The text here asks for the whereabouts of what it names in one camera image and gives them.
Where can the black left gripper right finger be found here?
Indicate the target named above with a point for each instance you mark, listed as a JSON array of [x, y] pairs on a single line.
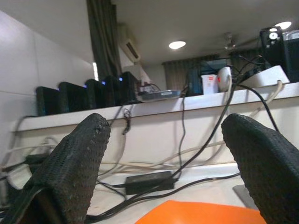
[[268, 163]]

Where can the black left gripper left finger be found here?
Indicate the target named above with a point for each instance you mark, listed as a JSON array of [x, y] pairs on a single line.
[[70, 163]]

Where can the orange plastic bowl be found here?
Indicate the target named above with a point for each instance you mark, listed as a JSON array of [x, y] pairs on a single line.
[[198, 213]]

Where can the black box with blue light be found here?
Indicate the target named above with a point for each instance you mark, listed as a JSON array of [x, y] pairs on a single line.
[[47, 101], [73, 98], [128, 87], [95, 93], [112, 91]]

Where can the black power adapter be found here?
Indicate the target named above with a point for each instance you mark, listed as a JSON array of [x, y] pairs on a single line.
[[149, 180]]

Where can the white base block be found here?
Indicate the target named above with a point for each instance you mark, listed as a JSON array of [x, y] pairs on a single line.
[[266, 77]]

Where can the white round device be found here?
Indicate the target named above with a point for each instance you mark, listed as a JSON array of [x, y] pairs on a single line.
[[224, 78]]

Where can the white box with red label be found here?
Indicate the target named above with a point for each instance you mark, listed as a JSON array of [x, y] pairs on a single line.
[[209, 85]]

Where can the flat grey network device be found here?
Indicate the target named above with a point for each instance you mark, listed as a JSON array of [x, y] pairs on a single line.
[[161, 95]]

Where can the ceiling fan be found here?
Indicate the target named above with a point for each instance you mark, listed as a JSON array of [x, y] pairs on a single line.
[[230, 43]]

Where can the dark grey curtain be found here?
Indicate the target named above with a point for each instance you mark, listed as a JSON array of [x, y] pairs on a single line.
[[102, 39]]

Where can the brown curtain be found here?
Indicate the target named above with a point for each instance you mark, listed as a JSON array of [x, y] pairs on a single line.
[[175, 72]]

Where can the white air conditioner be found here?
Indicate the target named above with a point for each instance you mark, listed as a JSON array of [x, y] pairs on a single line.
[[130, 46]]

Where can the round ceiling light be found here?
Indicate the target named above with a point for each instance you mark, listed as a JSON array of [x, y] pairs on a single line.
[[177, 45], [283, 25]]

